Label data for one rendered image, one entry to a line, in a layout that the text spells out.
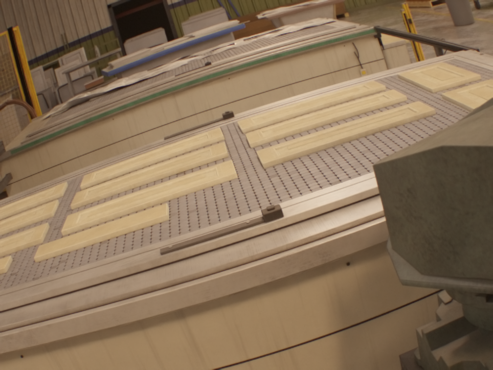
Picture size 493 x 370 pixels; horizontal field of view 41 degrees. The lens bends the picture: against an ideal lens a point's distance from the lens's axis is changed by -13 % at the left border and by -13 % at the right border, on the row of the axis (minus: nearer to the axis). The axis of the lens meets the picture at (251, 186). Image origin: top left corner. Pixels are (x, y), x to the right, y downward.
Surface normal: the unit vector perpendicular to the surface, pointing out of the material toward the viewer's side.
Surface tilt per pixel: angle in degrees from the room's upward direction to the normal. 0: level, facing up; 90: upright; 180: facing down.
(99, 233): 0
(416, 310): 90
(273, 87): 90
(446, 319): 0
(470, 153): 90
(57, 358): 90
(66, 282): 0
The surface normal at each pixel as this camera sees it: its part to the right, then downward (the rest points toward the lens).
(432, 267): -0.86, 0.38
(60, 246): -0.29, -0.91
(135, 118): 0.11, 0.25
